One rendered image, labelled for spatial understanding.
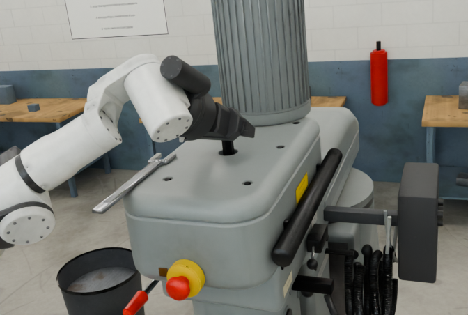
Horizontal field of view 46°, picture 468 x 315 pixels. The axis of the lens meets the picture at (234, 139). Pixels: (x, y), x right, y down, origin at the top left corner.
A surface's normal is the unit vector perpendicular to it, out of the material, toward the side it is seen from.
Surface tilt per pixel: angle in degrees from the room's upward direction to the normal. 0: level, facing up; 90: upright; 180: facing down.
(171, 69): 60
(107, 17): 90
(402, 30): 90
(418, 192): 0
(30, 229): 118
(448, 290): 0
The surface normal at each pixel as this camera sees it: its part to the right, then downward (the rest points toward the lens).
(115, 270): -0.10, -0.94
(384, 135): -0.35, 0.33
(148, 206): -0.36, -0.13
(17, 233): 0.39, 0.67
